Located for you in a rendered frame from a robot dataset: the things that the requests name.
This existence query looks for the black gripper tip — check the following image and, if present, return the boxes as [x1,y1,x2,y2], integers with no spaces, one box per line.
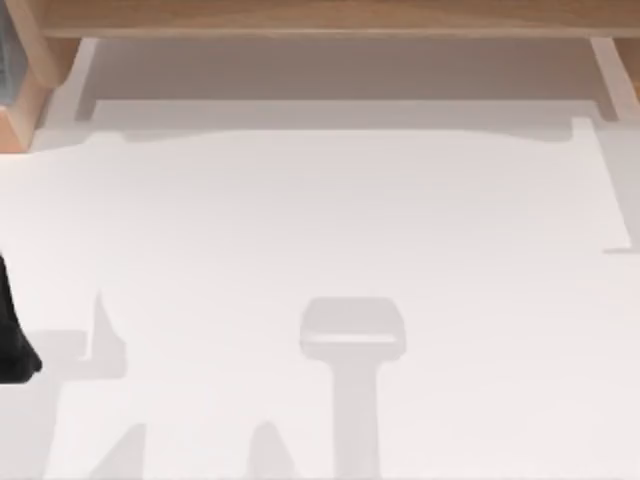
[0,255,44,386]

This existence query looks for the pale wooden cupboard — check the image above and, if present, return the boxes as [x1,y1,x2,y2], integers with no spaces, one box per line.
[0,0,640,124]

